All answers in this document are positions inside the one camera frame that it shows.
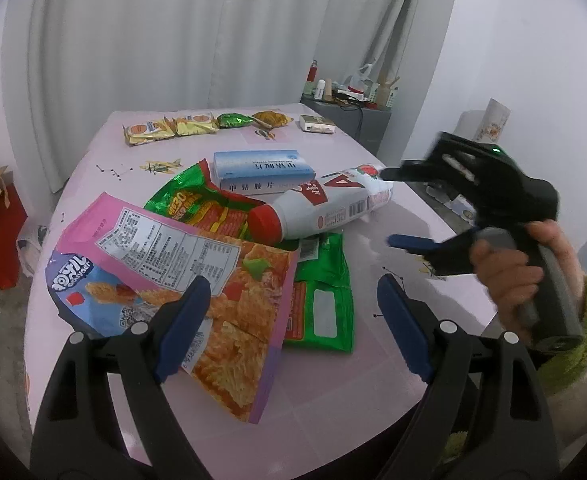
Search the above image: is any white bottle red cap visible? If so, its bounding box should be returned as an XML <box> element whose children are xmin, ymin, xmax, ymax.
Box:
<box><xmin>248</xmin><ymin>162</ymin><xmax>394</xmax><ymax>242</ymax></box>

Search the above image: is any small green snack packet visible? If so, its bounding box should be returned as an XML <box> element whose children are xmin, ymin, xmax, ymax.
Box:
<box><xmin>217</xmin><ymin>112</ymin><xmax>255</xmax><ymax>129</ymax></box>

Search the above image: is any floral printed paper roll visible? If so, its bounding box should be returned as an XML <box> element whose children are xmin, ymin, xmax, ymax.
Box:
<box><xmin>473</xmin><ymin>97</ymin><xmax>511</xmax><ymax>146</ymax></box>

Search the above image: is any person's right forearm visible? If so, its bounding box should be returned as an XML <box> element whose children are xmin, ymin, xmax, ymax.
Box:
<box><xmin>536</xmin><ymin>275</ymin><xmax>587</xmax><ymax>466</ymax></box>

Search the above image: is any pink snack bag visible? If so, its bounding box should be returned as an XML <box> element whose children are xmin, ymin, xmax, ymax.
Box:
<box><xmin>45</xmin><ymin>191</ymin><xmax>301</xmax><ymax>425</ymax></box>

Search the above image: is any person's right hand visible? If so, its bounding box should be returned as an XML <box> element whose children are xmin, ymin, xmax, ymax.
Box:
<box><xmin>470</xmin><ymin>219</ymin><xmax>587</xmax><ymax>333</ymax></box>

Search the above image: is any white printed carton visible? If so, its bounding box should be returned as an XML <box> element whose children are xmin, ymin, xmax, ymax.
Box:
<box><xmin>423</xmin><ymin>182</ymin><xmax>477</xmax><ymax>223</ymax></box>

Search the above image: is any blue white box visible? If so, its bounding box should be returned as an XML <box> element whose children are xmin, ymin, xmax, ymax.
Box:
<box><xmin>212</xmin><ymin>149</ymin><xmax>318</xmax><ymax>196</ymax></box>

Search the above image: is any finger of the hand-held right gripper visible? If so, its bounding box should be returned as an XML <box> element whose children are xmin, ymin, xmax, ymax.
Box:
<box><xmin>378</xmin><ymin>158</ymin><xmax>475</xmax><ymax>187</ymax></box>
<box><xmin>386</xmin><ymin>226</ymin><xmax>485</xmax><ymax>278</ymax></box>

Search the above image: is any white curtain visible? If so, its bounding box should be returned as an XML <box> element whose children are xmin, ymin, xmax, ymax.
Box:
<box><xmin>1</xmin><ymin>0</ymin><xmax>461</xmax><ymax>196</ymax></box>

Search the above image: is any grey cabinet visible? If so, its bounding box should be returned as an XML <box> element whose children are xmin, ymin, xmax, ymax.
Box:
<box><xmin>301</xmin><ymin>95</ymin><xmax>393</xmax><ymax>158</ymax></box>

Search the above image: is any white green utensil holder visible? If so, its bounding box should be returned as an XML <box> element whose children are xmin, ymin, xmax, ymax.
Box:
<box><xmin>376</xmin><ymin>77</ymin><xmax>399</xmax><ymax>108</ymax></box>

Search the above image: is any golden snack packet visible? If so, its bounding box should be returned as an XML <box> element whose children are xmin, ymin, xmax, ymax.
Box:
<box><xmin>252</xmin><ymin>110</ymin><xmax>294</xmax><ymax>128</ymax></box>

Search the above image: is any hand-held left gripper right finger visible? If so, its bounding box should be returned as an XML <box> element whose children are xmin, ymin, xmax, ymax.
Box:
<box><xmin>373</xmin><ymin>272</ymin><xmax>560</xmax><ymax>480</ymax></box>

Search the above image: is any small yellow snack packet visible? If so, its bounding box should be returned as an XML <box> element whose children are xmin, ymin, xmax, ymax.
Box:
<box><xmin>122</xmin><ymin>119</ymin><xmax>177</xmax><ymax>147</ymax></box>
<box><xmin>172</xmin><ymin>111</ymin><xmax>220</xmax><ymax>137</ymax></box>

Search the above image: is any white paper roll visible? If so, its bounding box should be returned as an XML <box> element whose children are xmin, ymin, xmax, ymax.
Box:
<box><xmin>456</xmin><ymin>110</ymin><xmax>484</xmax><ymax>143</ymax></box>

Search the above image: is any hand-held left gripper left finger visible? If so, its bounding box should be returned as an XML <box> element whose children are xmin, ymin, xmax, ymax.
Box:
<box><xmin>30</xmin><ymin>275</ymin><xmax>212</xmax><ymax>480</ymax></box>

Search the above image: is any red white object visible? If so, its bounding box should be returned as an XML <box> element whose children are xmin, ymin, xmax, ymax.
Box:
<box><xmin>346</xmin><ymin>87</ymin><xmax>377</xmax><ymax>108</ymax></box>

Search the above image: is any green red snack bag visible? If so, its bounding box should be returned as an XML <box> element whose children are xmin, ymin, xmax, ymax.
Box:
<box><xmin>144</xmin><ymin>159</ymin><xmax>267</xmax><ymax>243</ymax></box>

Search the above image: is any small white card box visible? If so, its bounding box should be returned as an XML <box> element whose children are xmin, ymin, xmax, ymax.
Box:
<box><xmin>298</xmin><ymin>115</ymin><xmax>335</xmax><ymax>135</ymax></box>

